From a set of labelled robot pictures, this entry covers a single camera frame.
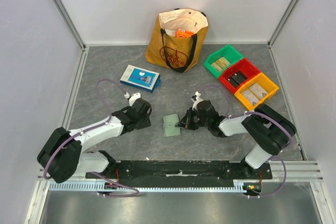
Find orange box in bag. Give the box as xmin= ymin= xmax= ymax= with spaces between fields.
xmin=176 ymin=28 xmax=194 ymax=38

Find silver card in yellow bin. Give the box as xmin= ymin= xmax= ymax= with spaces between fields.
xmin=249 ymin=83 xmax=268 ymax=100

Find yellow plastic bin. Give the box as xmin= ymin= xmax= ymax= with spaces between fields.
xmin=234 ymin=72 xmax=279 ymax=111

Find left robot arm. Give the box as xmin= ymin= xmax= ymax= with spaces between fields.
xmin=37 ymin=98 xmax=152 ymax=183

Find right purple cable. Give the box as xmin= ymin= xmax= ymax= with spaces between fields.
xmin=198 ymin=84 xmax=293 ymax=199

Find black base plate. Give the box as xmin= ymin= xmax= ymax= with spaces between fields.
xmin=100 ymin=161 xmax=272 ymax=182

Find black card in red bin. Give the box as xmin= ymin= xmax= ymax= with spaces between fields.
xmin=227 ymin=73 xmax=247 ymax=88

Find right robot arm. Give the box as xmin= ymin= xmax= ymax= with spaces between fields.
xmin=175 ymin=100 xmax=297 ymax=179

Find red plastic bin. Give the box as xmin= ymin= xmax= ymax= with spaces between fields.
xmin=218 ymin=58 xmax=261 ymax=94

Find green card holder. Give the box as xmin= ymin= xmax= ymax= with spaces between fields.
xmin=162 ymin=114 xmax=181 ymax=137

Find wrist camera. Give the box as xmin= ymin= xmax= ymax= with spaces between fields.
xmin=191 ymin=91 xmax=203 ymax=111
xmin=124 ymin=92 xmax=141 ymax=106

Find green plastic bin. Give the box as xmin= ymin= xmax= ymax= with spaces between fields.
xmin=204 ymin=45 xmax=244 ymax=79

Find gold card in green bin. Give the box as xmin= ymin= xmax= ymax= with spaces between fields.
xmin=216 ymin=57 xmax=230 ymax=69

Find brown tote bag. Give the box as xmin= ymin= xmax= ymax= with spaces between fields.
xmin=145 ymin=8 xmax=208 ymax=73

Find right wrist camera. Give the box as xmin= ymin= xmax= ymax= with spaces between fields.
xmin=191 ymin=91 xmax=203 ymax=111

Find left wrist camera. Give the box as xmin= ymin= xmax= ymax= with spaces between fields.
xmin=124 ymin=92 xmax=141 ymax=106

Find blue white product box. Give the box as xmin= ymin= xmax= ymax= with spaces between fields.
xmin=120 ymin=65 xmax=161 ymax=93

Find slotted cable duct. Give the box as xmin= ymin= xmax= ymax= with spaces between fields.
xmin=48 ymin=180 xmax=247 ymax=193

